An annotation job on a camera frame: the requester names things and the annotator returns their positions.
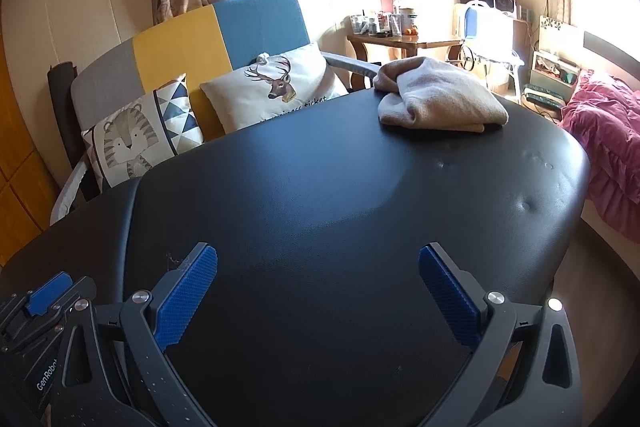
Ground pink ruffled bedspread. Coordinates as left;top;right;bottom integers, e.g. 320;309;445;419
560;69;639;243

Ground wooden side table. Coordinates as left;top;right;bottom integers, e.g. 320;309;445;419
347;35;463;63

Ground deer print cushion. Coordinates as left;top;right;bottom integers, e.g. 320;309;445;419
201;43;348;133

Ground beige knitted sweater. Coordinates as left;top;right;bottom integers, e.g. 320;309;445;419
373;56;509;133

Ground tiger print cushion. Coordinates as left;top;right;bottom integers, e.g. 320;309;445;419
82;74;204;192

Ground grey yellow blue sofa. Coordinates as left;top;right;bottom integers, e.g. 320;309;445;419
49;0;378;223

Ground small desk fan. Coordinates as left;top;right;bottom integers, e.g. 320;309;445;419
494;0;516;15

